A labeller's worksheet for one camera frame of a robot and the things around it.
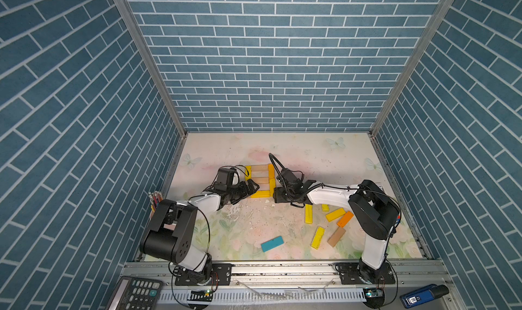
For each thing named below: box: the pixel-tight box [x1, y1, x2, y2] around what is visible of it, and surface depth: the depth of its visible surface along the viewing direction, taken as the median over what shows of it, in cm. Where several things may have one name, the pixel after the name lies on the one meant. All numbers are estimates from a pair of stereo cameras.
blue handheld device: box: [399, 283, 450, 309], surface depth 69 cm
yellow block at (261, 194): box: [250, 190, 270, 198], surface depth 96 cm
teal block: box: [261, 235, 285, 253], surface depth 82 cm
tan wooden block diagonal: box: [251, 176, 270, 184], surface depth 102 cm
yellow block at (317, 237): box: [311, 225, 326, 250], surface depth 84 cm
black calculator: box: [105, 276, 164, 310], surface depth 69 cm
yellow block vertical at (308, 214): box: [304, 203, 314, 225], surface depth 90 cm
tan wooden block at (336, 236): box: [326, 226, 346, 248], surface depth 84 cm
